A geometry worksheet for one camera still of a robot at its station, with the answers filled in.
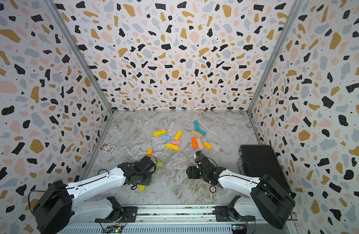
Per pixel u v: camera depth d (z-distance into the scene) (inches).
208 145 39.8
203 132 42.8
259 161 34.5
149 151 38.4
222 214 28.7
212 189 32.4
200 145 39.5
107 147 38.4
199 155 31.4
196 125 44.6
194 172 30.0
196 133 41.9
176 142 39.6
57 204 15.8
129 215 28.9
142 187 30.6
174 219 28.8
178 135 41.9
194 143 40.1
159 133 42.0
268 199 16.6
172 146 39.4
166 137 41.7
